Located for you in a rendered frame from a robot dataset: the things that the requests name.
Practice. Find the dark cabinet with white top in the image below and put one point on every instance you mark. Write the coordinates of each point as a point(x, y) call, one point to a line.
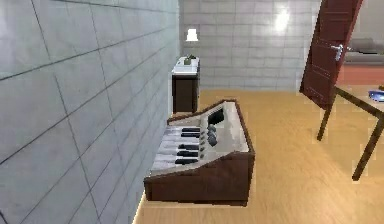
point(184, 90)

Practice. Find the small green house plant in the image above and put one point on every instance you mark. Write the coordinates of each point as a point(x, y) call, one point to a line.
point(188, 60)

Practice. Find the brown wooden keyboard synthesizer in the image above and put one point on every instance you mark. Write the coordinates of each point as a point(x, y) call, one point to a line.
point(213, 173)

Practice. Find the white lamp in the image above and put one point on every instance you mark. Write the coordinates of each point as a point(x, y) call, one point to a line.
point(192, 35)

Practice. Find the dark red room door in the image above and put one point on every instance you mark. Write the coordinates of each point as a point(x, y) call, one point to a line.
point(325, 56)

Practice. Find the brown wooden table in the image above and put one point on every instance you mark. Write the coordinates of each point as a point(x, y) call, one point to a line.
point(363, 110)

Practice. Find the grey sofa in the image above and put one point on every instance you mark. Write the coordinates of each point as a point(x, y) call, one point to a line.
point(365, 51)

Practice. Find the blue dish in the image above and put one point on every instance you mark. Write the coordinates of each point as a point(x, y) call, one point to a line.
point(377, 96)

